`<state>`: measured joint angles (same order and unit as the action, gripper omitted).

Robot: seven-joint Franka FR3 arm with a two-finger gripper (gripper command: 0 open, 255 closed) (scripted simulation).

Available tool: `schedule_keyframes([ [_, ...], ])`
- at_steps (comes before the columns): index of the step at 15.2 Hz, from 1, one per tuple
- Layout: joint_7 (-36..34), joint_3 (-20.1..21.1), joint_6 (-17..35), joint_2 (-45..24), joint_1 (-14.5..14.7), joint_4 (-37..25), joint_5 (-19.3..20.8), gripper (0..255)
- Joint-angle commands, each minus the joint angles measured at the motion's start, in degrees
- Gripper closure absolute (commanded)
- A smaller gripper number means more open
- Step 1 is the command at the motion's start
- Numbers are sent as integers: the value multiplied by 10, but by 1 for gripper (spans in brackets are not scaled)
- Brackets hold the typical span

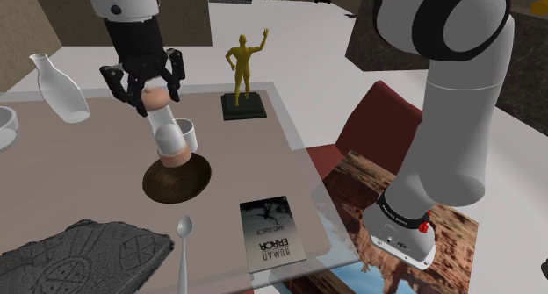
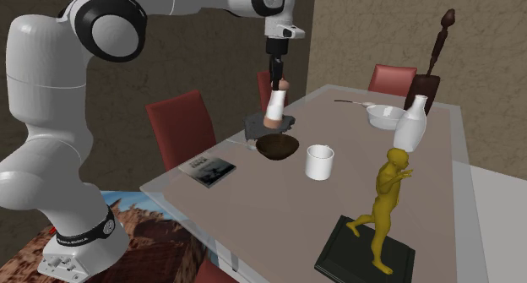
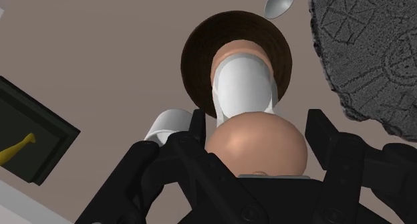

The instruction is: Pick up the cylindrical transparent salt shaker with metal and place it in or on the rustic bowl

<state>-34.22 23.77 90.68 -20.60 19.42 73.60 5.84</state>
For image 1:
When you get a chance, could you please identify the white cup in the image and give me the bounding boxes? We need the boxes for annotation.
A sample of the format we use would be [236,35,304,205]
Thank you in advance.
[175,118,199,154]

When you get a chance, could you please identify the clear glass bowl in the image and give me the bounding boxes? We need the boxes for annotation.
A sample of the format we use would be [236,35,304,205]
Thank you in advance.
[0,105,21,152]

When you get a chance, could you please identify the white glass vase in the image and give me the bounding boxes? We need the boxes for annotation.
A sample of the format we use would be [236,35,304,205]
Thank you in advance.
[28,53,92,125]

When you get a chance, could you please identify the silver spoon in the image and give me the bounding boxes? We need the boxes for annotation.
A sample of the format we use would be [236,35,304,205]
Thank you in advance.
[176,214,194,294]

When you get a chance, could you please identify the grey book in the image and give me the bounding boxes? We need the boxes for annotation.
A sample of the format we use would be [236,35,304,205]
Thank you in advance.
[238,195,308,276]

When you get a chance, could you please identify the clear grinder with pink ends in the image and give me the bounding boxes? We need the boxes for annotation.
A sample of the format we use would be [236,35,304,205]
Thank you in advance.
[141,86,192,169]

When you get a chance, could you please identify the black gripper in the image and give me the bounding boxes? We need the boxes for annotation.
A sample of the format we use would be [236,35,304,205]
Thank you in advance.
[98,15,187,118]

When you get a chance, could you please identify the beige table with glass rim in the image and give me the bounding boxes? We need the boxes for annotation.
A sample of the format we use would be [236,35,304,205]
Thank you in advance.
[0,82,362,294]

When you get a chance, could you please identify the red armchair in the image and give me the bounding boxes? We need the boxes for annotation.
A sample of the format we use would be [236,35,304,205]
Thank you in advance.
[305,80,423,188]

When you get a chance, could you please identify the dark grey carved stone slab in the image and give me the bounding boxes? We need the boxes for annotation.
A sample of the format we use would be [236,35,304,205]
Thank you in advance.
[0,218,176,294]

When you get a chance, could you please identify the gold figure on black base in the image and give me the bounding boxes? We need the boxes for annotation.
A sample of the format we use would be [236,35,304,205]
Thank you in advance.
[220,27,270,122]

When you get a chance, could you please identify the dark brown wooden plate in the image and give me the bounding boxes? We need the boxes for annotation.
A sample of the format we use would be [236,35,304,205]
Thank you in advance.
[141,152,213,204]

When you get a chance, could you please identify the patterned robot stand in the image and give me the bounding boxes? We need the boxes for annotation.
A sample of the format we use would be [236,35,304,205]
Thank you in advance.
[273,149,480,294]

